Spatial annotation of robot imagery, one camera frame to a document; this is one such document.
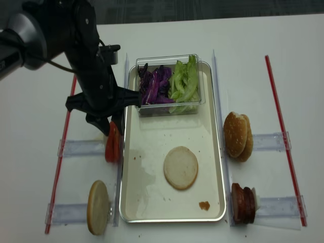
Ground tomato slice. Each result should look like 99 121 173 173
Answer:
113 123 120 163
105 121 115 163

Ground front sesame bun top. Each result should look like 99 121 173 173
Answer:
223 112 248 158

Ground bottom bun on tray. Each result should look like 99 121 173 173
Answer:
163 146 198 190

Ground clear plastic salad container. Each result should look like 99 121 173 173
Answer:
132 54 205 117

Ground lower left acrylic holder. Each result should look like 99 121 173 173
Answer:
45 202 113 225

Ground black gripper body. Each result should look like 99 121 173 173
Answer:
65 48 141 117

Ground left red tape strip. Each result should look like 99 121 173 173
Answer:
44 74 77 234

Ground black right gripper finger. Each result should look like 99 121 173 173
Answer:
111 111 125 136

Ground upright bun half left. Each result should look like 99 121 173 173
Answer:
87 180 109 235

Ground upper right acrylic holder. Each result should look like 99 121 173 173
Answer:
253 132 292 151

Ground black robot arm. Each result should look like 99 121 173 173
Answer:
1 1 141 135

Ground sesame bun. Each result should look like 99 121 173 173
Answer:
237 114 254 162
223 112 248 158

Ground red tape strip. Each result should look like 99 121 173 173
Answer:
44 74 77 234
265 55 308 227

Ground rear meat patty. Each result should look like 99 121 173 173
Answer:
244 187 256 224

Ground rear sesame bun top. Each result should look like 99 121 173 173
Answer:
237 114 254 162

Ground upper left acrylic holder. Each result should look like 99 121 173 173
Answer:
57 140 105 157

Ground green lettuce leaves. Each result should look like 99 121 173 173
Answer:
169 55 200 114

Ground sauce crumb on tray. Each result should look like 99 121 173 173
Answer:
199 201 210 211

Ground lower right acrylic holder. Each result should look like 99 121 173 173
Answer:
254 195 307 230

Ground white pusher block right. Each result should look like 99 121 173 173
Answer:
251 187 261 211

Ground purple cabbage leaves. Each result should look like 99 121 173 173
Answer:
137 63 175 105

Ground acrylic holder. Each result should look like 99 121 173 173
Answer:
254 195 307 230
45 202 113 225
253 132 292 151
57 140 105 157

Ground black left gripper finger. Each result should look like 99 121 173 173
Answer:
86 115 110 136

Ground white metal tray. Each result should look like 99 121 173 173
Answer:
119 62 226 223

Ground right red tape strip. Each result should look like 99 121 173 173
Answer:
265 55 308 227

